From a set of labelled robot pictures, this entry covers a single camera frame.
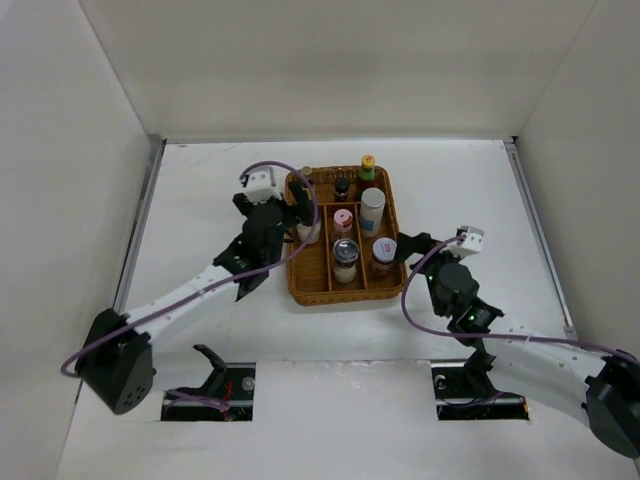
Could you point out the pink-lid spice jar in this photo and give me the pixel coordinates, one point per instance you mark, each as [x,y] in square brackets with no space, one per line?
[342,225]

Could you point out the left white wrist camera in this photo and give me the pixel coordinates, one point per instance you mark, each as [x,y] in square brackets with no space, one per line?
[259,185]

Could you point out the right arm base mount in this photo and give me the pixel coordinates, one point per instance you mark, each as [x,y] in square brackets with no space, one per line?
[463,392]

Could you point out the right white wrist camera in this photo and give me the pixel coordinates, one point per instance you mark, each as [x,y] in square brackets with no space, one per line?
[470,241]

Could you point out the tall silver-lid bead jar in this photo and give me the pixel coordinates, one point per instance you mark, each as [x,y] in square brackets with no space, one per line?
[372,205]

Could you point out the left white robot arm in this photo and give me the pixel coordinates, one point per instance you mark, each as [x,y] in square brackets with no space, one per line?
[116,360]

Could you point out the small dark-lid pepper shaker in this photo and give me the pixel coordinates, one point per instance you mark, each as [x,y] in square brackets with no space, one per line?
[341,189]

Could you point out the white-lid red-label jar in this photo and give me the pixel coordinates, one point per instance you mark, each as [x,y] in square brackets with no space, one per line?
[383,254]

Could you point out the yellow-cap brown sauce bottle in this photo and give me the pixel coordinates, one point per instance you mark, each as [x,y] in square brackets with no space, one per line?
[366,175]

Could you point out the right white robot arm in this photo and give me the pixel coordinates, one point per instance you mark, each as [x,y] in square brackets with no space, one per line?
[595,385]

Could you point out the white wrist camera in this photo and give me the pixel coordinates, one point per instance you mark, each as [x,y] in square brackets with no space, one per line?
[470,241]
[259,185]

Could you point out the black-stopper glass bottle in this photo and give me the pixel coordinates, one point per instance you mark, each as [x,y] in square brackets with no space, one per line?
[309,233]

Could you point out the brown wicker divided basket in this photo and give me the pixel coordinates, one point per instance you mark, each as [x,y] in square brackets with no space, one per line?
[310,276]

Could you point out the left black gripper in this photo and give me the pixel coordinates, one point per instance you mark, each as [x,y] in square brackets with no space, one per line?
[303,211]

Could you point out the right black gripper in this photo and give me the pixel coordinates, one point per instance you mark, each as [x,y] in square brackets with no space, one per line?
[408,245]

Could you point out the chrome-top glass shaker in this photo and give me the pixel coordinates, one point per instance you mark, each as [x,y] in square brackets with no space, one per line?
[346,254]

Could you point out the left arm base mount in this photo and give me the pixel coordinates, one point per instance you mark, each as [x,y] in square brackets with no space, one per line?
[225,395]

